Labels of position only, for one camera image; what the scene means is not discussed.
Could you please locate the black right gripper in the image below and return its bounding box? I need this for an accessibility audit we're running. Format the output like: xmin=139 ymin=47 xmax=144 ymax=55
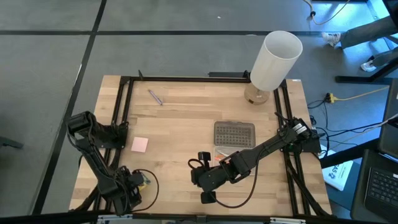
xmin=190 ymin=151 xmax=233 ymax=194

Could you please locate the clear plastic pencil case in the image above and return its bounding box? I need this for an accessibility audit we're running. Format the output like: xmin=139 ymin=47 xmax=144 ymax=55
xmin=212 ymin=120 xmax=257 ymax=175

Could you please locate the pink sticky note pad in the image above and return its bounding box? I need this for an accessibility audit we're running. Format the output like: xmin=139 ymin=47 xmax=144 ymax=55
xmin=130 ymin=136 xmax=150 ymax=154

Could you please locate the purple pen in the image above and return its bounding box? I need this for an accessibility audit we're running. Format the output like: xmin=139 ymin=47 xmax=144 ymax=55
xmin=147 ymin=89 xmax=164 ymax=106

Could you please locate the black rig crossbar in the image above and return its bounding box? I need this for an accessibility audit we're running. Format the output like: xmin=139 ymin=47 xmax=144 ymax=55
xmin=0 ymin=210 xmax=398 ymax=224

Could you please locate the white booklet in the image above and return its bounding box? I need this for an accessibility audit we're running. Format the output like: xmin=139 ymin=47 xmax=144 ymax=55
xmin=322 ymin=149 xmax=354 ymax=192

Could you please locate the white shade wooden lamp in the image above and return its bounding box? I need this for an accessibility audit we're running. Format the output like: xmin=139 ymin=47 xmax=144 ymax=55
xmin=244 ymin=30 xmax=304 ymax=106

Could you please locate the black floor stand foot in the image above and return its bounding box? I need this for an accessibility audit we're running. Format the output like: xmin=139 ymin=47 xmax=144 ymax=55
xmin=0 ymin=136 xmax=24 ymax=149

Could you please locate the black laptop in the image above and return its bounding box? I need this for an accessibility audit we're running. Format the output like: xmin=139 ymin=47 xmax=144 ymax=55
xmin=351 ymin=148 xmax=398 ymax=223

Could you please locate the black desk leg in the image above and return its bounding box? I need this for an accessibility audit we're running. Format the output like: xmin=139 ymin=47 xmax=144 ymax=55
xmin=335 ymin=57 xmax=398 ymax=85

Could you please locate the grey monitor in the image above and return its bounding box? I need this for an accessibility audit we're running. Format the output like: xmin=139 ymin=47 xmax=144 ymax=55
xmin=377 ymin=77 xmax=398 ymax=159

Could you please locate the person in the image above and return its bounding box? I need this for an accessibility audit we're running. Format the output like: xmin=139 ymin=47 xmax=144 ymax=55
xmin=322 ymin=14 xmax=398 ymax=73

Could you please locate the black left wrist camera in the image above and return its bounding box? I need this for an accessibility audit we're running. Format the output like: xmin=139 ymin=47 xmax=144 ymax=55
xmin=132 ymin=170 xmax=146 ymax=187

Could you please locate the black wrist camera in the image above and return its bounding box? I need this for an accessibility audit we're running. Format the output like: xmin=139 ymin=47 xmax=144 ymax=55
xmin=200 ymin=191 xmax=217 ymax=205
xmin=132 ymin=170 xmax=146 ymax=187

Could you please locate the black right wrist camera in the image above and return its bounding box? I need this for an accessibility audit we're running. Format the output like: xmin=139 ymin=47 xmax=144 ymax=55
xmin=200 ymin=191 xmax=217 ymax=205

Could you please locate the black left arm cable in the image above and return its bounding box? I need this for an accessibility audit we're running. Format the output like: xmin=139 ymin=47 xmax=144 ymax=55
xmin=132 ymin=169 xmax=160 ymax=213

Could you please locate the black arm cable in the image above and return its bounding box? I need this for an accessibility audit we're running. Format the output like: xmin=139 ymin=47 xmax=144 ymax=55
xmin=132 ymin=169 xmax=160 ymax=213
xmin=213 ymin=161 xmax=261 ymax=210

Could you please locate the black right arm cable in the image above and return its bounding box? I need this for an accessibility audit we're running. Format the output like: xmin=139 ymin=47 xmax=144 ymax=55
xmin=213 ymin=161 xmax=261 ymax=210

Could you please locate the black aluminium table frame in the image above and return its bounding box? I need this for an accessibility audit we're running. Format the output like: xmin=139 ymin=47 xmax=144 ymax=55
xmin=70 ymin=70 xmax=333 ymax=218

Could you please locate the yellow extension cord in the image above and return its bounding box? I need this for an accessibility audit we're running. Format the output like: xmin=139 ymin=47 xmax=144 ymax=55
xmin=325 ymin=85 xmax=391 ymax=104

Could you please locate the black floor cable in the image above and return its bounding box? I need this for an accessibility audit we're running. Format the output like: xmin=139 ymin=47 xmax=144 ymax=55
xmin=313 ymin=121 xmax=383 ymax=138

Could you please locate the cream floor cable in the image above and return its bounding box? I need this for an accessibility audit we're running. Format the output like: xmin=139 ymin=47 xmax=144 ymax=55
xmin=303 ymin=0 xmax=352 ymax=26

